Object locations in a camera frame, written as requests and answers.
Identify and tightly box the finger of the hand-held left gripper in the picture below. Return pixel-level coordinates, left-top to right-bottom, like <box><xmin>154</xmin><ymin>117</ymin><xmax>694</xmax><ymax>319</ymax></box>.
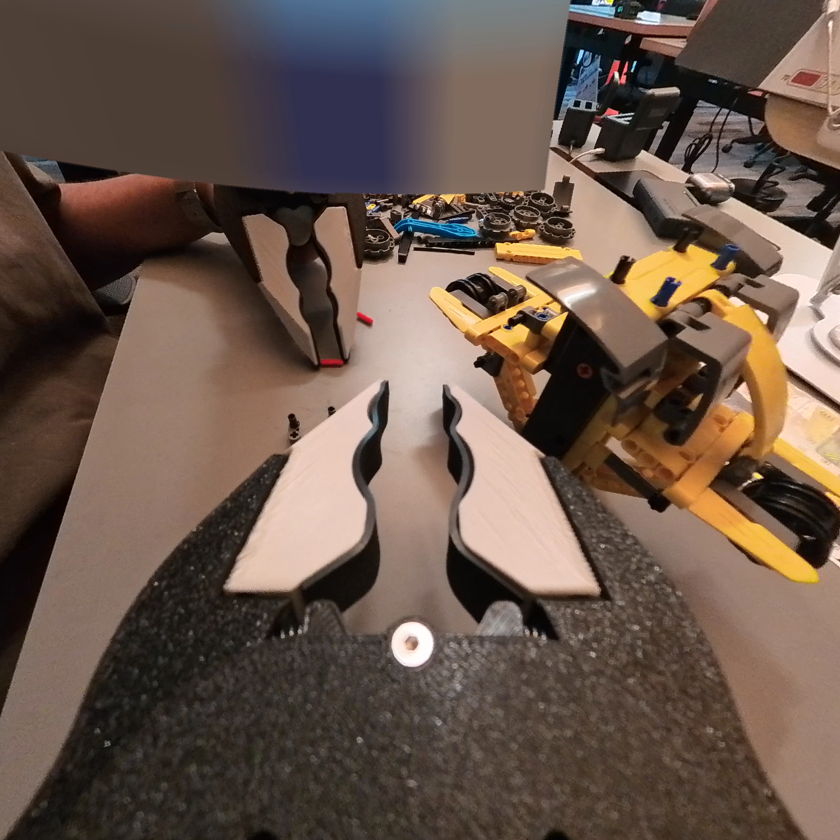
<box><xmin>241</xmin><ymin>214</ymin><xmax>324</xmax><ymax>368</ymax></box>
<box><xmin>312</xmin><ymin>205</ymin><xmax>364</xmax><ymax>363</ymax></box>

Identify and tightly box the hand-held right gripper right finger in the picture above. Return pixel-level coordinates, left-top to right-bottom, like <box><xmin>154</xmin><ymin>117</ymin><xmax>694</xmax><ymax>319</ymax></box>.
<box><xmin>441</xmin><ymin>384</ymin><xmax>602</xmax><ymax>603</ymax></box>

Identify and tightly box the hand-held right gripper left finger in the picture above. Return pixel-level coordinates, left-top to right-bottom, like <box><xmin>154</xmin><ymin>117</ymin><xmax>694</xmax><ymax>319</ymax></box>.
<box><xmin>224</xmin><ymin>379</ymin><xmax>391</xmax><ymax>598</ymax></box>

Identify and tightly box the person's left forearm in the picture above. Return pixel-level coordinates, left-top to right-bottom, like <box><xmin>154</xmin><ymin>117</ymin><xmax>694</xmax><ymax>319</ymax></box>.
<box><xmin>56</xmin><ymin>174</ymin><xmax>198</xmax><ymax>290</ymax></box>

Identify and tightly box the silver wristwatch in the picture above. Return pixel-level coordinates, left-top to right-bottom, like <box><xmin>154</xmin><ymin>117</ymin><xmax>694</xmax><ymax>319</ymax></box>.
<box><xmin>176</xmin><ymin>184</ymin><xmax>221</xmax><ymax>231</ymax></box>

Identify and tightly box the blue brick part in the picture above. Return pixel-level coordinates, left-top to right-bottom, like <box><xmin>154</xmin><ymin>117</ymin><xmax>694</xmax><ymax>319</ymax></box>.
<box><xmin>394</xmin><ymin>218</ymin><xmax>476</xmax><ymax>240</ymax></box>

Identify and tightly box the yellow black brick vehicle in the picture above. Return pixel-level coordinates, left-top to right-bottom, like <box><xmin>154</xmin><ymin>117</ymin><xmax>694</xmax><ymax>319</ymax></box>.
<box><xmin>430</xmin><ymin>205</ymin><xmax>840</xmax><ymax>586</ymax></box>

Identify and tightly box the pile of small brick parts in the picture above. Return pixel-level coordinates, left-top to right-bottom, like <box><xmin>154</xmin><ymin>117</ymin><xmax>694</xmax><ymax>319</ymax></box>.
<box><xmin>364</xmin><ymin>190</ymin><xmax>578</xmax><ymax>263</ymax></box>

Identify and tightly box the yellow brick beam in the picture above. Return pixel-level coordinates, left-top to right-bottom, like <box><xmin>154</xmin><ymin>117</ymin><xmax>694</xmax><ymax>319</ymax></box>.
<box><xmin>494</xmin><ymin>241</ymin><xmax>583</xmax><ymax>265</ymax></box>

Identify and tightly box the small black desktop device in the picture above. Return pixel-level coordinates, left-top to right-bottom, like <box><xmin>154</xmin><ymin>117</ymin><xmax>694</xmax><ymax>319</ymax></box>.
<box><xmin>558</xmin><ymin>98</ymin><xmax>599</xmax><ymax>151</ymax></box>

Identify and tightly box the sticker sheet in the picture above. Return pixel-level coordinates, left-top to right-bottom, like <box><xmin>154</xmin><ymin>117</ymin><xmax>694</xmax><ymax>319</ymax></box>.
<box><xmin>781</xmin><ymin>387</ymin><xmax>840</xmax><ymax>473</ymax></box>

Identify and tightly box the black power brick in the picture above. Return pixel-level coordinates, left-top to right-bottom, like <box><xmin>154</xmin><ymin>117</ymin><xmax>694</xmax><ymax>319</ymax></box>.
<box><xmin>632</xmin><ymin>177</ymin><xmax>697</xmax><ymax>238</ymax></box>

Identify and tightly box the large black desktop device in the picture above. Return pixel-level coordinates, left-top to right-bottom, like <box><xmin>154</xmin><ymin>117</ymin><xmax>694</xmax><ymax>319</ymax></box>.
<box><xmin>598</xmin><ymin>87</ymin><xmax>681</xmax><ymax>161</ymax></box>

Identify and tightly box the white round-cornered tray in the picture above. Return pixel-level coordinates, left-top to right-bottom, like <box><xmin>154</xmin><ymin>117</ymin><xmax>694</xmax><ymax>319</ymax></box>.
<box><xmin>768</xmin><ymin>272</ymin><xmax>840</xmax><ymax>395</ymax></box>

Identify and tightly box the white round device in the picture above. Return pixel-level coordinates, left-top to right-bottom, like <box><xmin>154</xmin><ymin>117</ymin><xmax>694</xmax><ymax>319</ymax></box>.
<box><xmin>808</xmin><ymin>308</ymin><xmax>840</xmax><ymax>358</ymax></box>

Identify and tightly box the silver round object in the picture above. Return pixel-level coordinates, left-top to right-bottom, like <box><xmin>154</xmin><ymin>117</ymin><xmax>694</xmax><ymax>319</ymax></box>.
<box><xmin>686</xmin><ymin>172</ymin><xmax>736</xmax><ymax>204</ymax></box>

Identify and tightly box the brown top background desk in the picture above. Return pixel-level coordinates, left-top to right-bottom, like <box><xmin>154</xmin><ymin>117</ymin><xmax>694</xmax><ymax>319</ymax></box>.
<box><xmin>567</xmin><ymin>3</ymin><xmax>769</xmax><ymax>165</ymax></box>

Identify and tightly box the white book stand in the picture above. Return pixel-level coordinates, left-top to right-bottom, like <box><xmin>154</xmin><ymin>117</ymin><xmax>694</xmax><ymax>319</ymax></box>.
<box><xmin>764</xmin><ymin>98</ymin><xmax>840</xmax><ymax>175</ymax></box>

